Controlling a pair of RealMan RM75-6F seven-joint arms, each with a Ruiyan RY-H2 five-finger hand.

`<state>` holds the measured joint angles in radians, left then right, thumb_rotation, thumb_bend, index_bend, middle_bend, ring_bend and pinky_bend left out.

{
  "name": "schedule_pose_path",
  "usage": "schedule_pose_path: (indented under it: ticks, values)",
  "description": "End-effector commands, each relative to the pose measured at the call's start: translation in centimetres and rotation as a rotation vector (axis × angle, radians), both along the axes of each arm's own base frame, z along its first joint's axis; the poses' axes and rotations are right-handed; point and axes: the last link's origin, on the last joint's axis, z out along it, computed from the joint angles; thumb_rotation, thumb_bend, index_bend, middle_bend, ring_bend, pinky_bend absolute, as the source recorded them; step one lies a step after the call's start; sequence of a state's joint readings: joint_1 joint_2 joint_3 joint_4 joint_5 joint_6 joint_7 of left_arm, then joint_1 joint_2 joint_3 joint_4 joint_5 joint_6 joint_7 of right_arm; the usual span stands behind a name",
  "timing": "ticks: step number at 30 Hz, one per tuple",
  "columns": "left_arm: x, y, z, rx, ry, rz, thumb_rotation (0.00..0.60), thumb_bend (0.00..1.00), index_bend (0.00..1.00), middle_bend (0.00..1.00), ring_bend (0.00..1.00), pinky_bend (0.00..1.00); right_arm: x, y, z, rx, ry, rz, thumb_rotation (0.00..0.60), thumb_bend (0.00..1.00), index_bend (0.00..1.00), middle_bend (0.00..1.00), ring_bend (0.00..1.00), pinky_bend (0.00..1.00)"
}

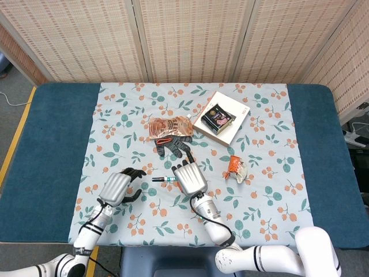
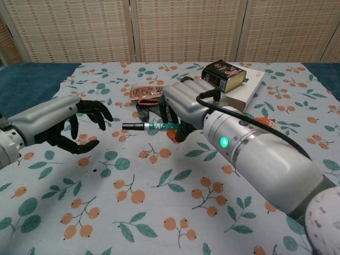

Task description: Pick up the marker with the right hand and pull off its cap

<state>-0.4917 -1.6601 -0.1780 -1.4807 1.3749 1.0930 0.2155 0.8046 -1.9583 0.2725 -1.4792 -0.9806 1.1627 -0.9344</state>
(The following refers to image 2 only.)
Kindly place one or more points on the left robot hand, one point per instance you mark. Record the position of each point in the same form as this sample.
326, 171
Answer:
47, 117

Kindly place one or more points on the floral tablecloth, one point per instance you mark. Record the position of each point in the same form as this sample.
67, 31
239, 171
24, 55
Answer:
132, 199

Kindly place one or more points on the crumpled orange white wrapper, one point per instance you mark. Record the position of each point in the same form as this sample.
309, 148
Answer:
267, 121

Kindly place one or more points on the black luncheon meat can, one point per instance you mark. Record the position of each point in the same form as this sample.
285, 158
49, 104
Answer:
220, 75

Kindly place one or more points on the green white marker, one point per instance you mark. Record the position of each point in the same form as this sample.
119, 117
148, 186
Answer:
156, 126

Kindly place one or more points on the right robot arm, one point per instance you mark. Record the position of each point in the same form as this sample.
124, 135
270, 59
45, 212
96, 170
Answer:
271, 164

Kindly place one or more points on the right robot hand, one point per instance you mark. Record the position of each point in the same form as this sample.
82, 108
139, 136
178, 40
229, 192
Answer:
188, 98

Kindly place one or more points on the white flat box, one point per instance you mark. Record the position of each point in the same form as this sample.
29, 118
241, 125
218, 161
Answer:
249, 87

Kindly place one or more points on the orange foil snack pouch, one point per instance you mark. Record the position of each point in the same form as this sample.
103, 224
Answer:
144, 93

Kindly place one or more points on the woven bamboo screen panel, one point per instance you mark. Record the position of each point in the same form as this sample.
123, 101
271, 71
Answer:
289, 32
10, 45
335, 51
77, 32
186, 32

